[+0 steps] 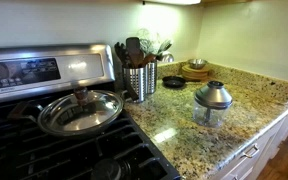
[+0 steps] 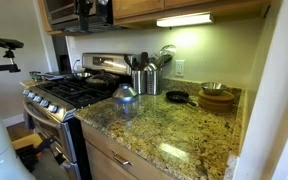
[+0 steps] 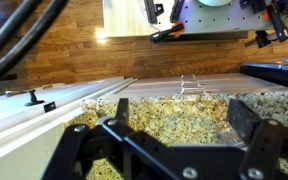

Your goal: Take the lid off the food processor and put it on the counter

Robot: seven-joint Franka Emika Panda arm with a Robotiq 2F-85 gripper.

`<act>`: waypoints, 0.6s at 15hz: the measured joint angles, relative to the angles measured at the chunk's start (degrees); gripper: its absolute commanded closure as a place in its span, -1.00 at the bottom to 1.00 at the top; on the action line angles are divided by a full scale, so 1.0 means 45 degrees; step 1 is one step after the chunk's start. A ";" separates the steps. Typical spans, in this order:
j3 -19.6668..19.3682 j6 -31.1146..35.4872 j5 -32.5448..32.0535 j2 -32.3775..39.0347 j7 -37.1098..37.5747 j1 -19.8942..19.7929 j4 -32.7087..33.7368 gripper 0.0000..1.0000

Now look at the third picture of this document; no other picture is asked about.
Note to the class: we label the small black latch plate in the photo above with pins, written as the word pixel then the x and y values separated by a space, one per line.
pixel 49 106

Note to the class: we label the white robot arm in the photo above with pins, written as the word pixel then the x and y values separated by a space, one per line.
pixel 214 2

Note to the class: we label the black orange bar clamp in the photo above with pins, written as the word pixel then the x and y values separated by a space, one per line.
pixel 274 23
pixel 167 32

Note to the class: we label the wooden robot cart top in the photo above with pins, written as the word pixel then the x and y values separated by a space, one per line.
pixel 124 18

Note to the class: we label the stainless steel gas stove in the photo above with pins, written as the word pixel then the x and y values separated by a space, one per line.
pixel 274 75

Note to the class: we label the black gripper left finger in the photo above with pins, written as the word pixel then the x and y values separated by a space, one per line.
pixel 84 150

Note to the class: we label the grey perforated mounting plate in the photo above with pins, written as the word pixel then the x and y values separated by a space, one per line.
pixel 214 18

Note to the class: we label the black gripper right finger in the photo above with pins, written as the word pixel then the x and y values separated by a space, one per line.
pixel 267 146

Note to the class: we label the lower kitchen cabinet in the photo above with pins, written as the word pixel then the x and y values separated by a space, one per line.
pixel 217 85

